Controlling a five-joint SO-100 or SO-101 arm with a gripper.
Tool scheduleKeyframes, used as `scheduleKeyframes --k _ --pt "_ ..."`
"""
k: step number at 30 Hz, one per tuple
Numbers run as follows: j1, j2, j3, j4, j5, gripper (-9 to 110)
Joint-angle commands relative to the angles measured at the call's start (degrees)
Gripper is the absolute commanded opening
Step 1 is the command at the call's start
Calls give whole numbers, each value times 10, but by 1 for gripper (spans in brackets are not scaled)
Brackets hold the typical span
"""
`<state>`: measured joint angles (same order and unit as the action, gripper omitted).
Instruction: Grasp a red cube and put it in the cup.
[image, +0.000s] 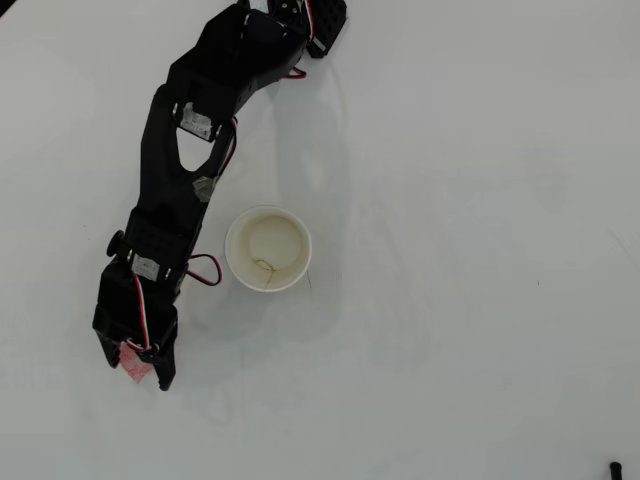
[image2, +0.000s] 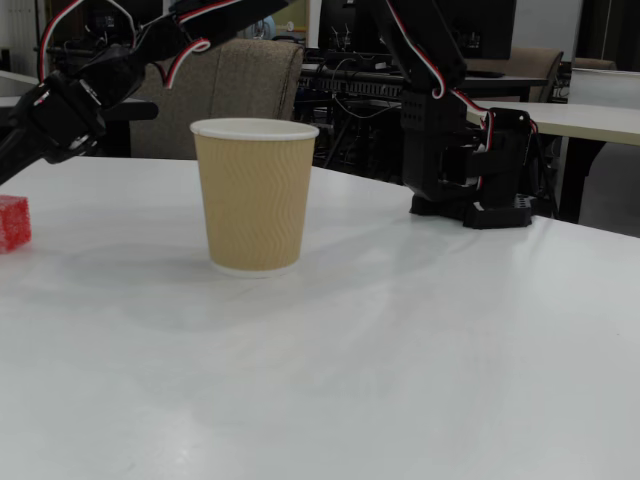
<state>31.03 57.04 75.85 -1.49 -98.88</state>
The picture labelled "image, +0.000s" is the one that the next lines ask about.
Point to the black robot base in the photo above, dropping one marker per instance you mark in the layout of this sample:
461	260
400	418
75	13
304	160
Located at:
330	22

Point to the grey tape piece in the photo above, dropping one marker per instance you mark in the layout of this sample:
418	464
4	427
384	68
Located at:
205	187

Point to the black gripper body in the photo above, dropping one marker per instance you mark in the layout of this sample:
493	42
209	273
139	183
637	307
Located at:
161	353

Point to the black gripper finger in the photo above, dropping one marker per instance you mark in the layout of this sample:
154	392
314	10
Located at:
166	367
110	350

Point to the red cube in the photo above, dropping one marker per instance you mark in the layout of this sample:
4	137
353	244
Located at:
135	367

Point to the small black peg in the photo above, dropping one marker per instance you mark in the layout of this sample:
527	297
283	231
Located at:
616	471

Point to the paper cup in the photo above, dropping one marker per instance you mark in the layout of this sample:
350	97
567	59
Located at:
280	240

